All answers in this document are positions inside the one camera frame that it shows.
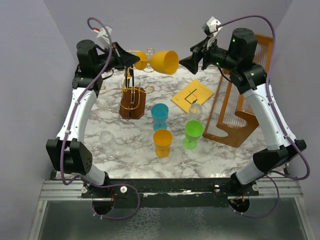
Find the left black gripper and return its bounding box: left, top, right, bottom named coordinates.
left=94, top=41, right=140, bottom=74

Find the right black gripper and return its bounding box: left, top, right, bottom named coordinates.
left=179, top=35, right=239, bottom=74

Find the orange plastic goblet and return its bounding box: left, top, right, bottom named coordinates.
left=153, top=129, right=173, bottom=158
left=134, top=50, right=179, bottom=75

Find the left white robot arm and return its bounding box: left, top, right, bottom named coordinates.
left=45, top=39, right=140, bottom=198

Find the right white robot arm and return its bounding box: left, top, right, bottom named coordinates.
left=179, top=27, right=307, bottom=196

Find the clear wine glass right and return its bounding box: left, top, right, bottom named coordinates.
left=187, top=103, right=203, bottom=122

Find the clear wine glass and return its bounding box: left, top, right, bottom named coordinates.
left=99, top=130, right=121, bottom=158
left=187, top=103, right=203, bottom=122

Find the clear wine glass left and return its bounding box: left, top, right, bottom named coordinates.
left=99, top=130, right=121, bottom=158

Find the yellow booklet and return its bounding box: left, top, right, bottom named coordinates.
left=171, top=79, right=214, bottom=113

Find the blue plastic goblet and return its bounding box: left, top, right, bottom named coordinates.
left=151, top=103, right=169, bottom=131

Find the green plastic goblet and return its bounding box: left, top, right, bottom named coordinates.
left=182, top=120, right=204, bottom=150

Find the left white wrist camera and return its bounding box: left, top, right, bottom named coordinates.
left=92, top=27, right=110, bottom=48

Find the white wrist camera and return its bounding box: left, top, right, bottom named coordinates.
left=202, top=16, right=221, bottom=38
left=92, top=27, right=110, bottom=48

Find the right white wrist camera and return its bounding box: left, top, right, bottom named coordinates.
left=202, top=16, right=221, bottom=38

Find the gold wire wine glass rack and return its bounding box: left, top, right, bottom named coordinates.
left=100, top=48, right=155, bottom=120

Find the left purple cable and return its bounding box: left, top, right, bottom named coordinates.
left=60, top=16, right=141, bottom=221

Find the purple cable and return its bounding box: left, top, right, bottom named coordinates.
left=60, top=16, right=141, bottom=221
left=214, top=14, right=311, bottom=217

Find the wooden string harp rack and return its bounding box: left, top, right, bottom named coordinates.
left=202, top=34, right=274, bottom=148

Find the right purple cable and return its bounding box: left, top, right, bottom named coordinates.
left=214, top=14, right=311, bottom=217

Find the aluminium frame rail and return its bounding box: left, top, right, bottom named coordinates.
left=39, top=175, right=303, bottom=201

